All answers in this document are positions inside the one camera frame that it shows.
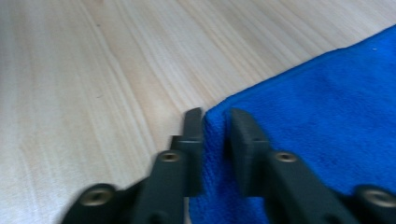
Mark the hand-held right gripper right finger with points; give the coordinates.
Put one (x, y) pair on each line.
(280, 186)

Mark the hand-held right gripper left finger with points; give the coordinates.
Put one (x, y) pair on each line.
(168, 186)

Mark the blue cloth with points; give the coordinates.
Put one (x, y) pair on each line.
(311, 109)

